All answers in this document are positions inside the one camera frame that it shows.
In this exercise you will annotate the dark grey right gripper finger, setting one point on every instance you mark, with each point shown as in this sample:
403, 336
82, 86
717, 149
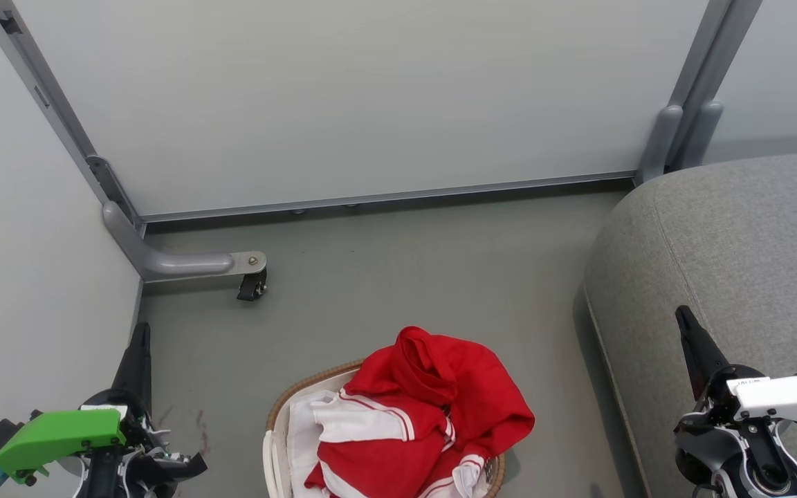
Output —
699, 353

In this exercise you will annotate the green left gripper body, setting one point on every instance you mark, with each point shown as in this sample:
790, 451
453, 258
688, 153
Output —
59, 436

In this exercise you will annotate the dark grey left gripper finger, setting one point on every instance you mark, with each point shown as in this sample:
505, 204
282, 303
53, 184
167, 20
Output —
137, 366

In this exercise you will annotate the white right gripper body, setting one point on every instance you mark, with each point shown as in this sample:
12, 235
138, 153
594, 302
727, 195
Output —
779, 398

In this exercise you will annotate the red and white garment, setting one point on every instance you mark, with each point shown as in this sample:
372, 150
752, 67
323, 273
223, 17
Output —
433, 408

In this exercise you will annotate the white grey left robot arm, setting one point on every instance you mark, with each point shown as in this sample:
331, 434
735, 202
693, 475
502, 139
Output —
129, 477

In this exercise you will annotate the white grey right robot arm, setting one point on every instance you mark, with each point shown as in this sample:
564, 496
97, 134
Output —
751, 463

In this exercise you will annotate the grey fabric sofa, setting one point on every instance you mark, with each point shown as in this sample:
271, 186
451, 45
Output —
730, 270

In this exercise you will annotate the grey partition support foot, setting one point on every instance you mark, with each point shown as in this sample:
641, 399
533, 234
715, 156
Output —
170, 264

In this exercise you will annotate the black caster wheel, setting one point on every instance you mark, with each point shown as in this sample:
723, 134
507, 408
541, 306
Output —
252, 285

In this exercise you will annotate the white laundry basket brown rim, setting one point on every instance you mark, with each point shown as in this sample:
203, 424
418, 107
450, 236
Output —
275, 443

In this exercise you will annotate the white basket liner cloth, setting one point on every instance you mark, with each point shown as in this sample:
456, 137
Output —
301, 443

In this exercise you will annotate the grey partition post with feet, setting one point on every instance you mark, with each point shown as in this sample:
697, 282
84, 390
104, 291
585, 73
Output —
696, 90

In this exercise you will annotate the grey partition frame post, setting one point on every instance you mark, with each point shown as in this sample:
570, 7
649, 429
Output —
52, 104

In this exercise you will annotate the grey partition bottom rail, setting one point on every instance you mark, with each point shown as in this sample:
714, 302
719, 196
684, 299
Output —
385, 197

